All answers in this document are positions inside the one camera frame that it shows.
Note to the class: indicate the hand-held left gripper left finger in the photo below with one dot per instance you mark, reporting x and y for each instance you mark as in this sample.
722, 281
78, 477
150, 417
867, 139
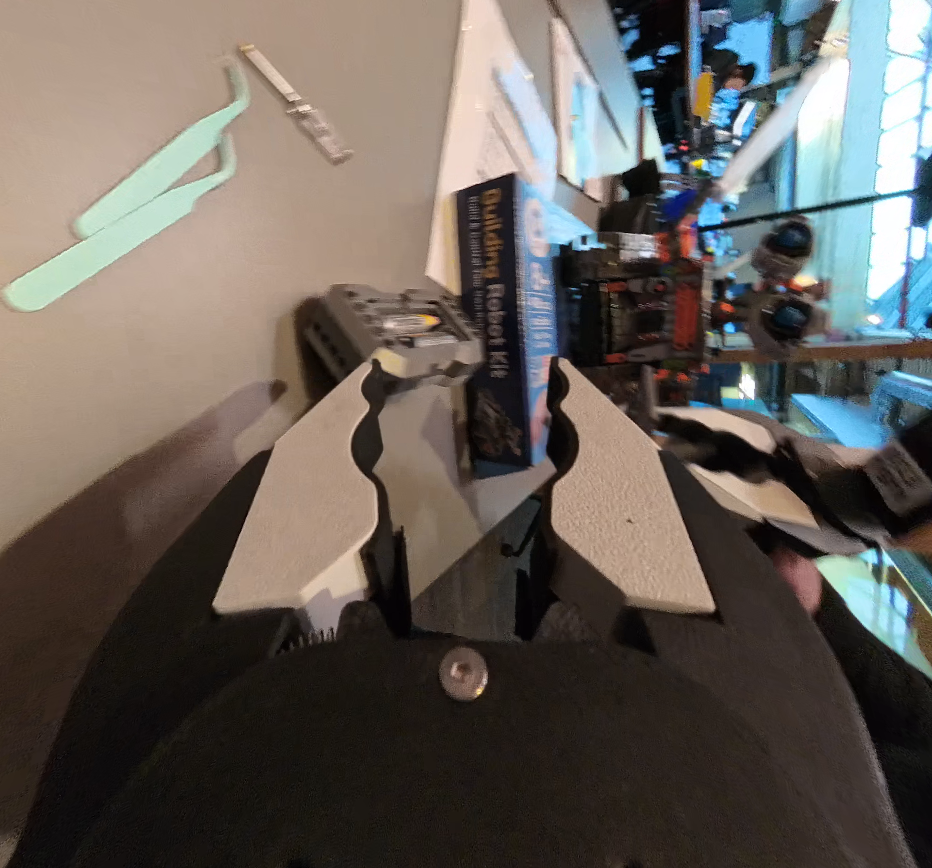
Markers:
299, 519

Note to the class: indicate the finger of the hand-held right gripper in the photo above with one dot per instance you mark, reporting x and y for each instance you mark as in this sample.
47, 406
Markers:
765, 497
728, 429

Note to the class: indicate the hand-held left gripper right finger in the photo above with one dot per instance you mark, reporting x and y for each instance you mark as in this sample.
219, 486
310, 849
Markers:
626, 519

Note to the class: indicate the grey toy battery box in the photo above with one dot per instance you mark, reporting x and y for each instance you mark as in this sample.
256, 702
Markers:
350, 312

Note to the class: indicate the silver battery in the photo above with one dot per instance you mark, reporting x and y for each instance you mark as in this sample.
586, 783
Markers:
412, 322

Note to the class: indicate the person's right forearm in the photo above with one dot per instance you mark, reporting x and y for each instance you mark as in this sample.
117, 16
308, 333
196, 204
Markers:
874, 664

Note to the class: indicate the person's right hand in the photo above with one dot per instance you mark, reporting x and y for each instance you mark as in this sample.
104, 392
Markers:
797, 580

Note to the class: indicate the tracked building-block toy robot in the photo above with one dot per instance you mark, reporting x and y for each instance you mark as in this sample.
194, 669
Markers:
626, 315

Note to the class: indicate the blue robot kit box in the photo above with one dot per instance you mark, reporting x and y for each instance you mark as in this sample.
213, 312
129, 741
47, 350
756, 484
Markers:
503, 315

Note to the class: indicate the teal tweezers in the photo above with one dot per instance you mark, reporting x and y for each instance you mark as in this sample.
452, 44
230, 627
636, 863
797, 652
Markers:
146, 199

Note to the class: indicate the black-and-white instruction booklet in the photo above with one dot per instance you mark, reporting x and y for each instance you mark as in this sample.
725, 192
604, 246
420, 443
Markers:
575, 104

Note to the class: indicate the white instruction sheet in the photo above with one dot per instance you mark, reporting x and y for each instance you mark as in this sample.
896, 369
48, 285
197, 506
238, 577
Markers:
481, 111

